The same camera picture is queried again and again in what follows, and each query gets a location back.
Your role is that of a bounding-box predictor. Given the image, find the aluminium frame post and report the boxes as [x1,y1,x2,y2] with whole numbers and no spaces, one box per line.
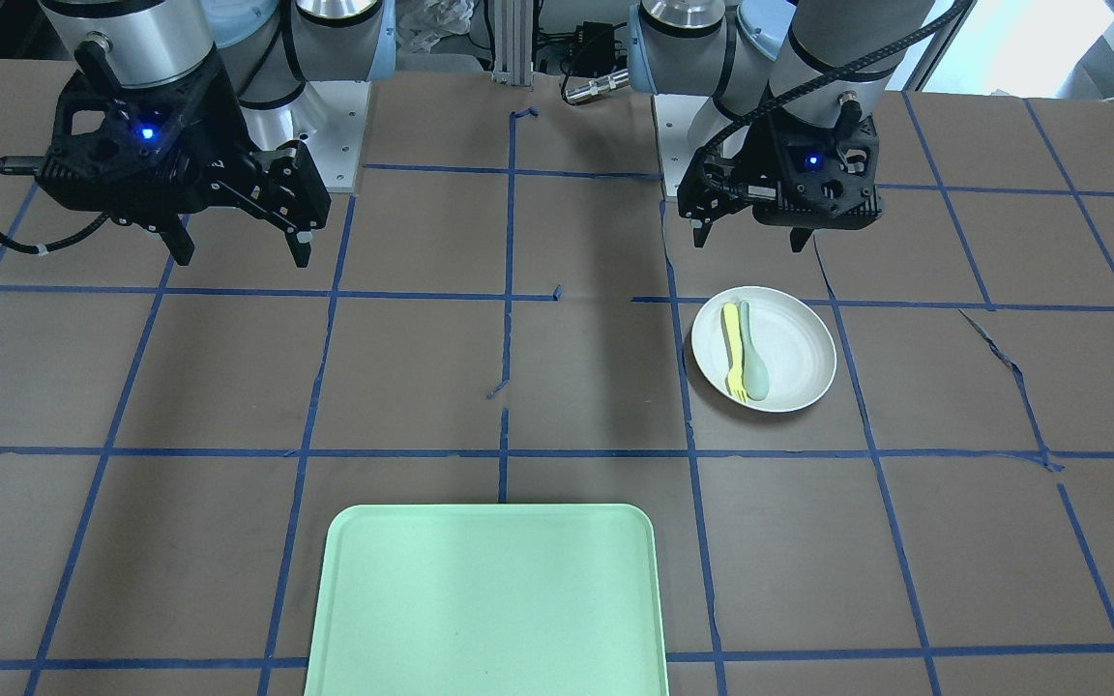
[485,0,538,89]

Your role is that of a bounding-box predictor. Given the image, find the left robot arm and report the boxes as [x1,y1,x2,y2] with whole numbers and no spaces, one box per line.
[628,1,934,251]

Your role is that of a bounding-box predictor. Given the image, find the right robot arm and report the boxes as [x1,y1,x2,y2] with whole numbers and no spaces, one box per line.
[35,1,395,268]

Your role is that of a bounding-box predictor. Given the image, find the pale green plastic spoon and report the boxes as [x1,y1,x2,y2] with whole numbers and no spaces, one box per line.
[737,301,771,401]

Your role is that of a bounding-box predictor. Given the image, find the silver metal connector plug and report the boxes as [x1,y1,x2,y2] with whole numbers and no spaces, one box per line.
[561,68,631,107]

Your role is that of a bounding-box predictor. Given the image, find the black power adapter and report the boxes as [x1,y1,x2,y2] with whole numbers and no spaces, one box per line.
[570,19,616,68]

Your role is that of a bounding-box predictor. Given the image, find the yellow plastic fork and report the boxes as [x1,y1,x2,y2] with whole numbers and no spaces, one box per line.
[720,303,747,402]

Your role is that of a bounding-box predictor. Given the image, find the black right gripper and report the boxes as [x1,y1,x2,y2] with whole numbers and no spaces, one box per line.
[37,45,331,269]

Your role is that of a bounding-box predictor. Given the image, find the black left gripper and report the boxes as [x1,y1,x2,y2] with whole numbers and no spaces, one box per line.
[678,109,885,254]

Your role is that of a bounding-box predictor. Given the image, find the white round plate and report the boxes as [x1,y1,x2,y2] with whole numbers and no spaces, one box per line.
[688,286,838,414]

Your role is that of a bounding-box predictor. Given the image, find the light green tray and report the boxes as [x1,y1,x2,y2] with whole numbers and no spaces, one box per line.
[305,504,670,695]

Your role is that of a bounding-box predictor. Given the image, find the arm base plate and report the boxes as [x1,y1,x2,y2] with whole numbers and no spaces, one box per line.
[307,82,374,194]
[653,94,711,202]

